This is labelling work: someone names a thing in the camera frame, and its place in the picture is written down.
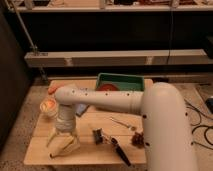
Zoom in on black handled brush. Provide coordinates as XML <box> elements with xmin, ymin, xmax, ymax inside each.
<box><xmin>92</xmin><ymin>129</ymin><xmax>131</xmax><ymax>166</ymax></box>

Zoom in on orange carrot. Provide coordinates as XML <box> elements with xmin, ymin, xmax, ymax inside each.
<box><xmin>47</xmin><ymin>84</ymin><xmax>65</xmax><ymax>95</ymax></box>

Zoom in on yellow banana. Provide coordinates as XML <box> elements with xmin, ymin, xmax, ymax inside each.
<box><xmin>49</xmin><ymin>148</ymin><xmax>70</xmax><ymax>158</ymax></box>

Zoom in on black floor cables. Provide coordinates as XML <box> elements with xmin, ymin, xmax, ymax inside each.
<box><xmin>183</xmin><ymin>98</ymin><xmax>213</xmax><ymax>151</ymax></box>

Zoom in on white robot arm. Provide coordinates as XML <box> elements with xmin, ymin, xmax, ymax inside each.
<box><xmin>48</xmin><ymin>82</ymin><xmax>199</xmax><ymax>171</ymax></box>

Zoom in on red bowl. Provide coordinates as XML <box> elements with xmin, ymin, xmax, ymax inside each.
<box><xmin>97</xmin><ymin>83</ymin><xmax>119</xmax><ymax>91</ymax></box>

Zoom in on white upper shelf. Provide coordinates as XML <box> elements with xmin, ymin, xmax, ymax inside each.
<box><xmin>4</xmin><ymin>0</ymin><xmax>213</xmax><ymax>12</ymax></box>

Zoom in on blue sponge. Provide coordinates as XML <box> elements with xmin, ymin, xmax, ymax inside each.
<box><xmin>76</xmin><ymin>104</ymin><xmax>89</xmax><ymax>117</ymax></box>

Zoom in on bunch of dark grapes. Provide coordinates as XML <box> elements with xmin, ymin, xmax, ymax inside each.
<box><xmin>131</xmin><ymin>132</ymin><xmax>144</xmax><ymax>148</ymax></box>

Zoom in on metal diagonal pole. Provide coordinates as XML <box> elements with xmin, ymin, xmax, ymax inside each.
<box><xmin>9</xmin><ymin>0</ymin><xmax>48</xmax><ymax>82</ymax></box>

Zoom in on clear cup with orange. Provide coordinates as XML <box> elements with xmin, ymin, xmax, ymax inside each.
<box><xmin>40</xmin><ymin>98</ymin><xmax>57</xmax><ymax>118</ymax></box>

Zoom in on green plastic tray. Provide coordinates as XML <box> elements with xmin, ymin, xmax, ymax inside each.
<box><xmin>96</xmin><ymin>73</ymin><xmax>145</xmax><ymax>91</ymax></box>

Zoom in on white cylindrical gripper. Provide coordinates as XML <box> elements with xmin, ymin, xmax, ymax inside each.
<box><xmin>46</xmin><ymin>104</ymin><xmax>80</xmax><ymax>155</ymax></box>

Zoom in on white lower shelf beam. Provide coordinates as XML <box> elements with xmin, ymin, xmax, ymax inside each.
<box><xmin>24</xmin><ymin>49</ymin><xmax>213</xmax><ymax>68</ymax></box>

